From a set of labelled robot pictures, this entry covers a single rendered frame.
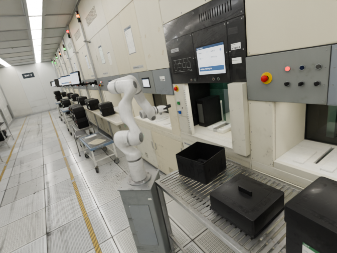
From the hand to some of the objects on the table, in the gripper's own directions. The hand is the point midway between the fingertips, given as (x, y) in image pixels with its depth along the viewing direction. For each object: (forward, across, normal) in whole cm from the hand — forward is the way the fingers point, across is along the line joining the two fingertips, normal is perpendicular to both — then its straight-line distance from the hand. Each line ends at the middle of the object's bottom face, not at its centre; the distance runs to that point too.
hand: (168, 106), depth 195 cm
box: (-23, -146, +44) cm, 154 cm away
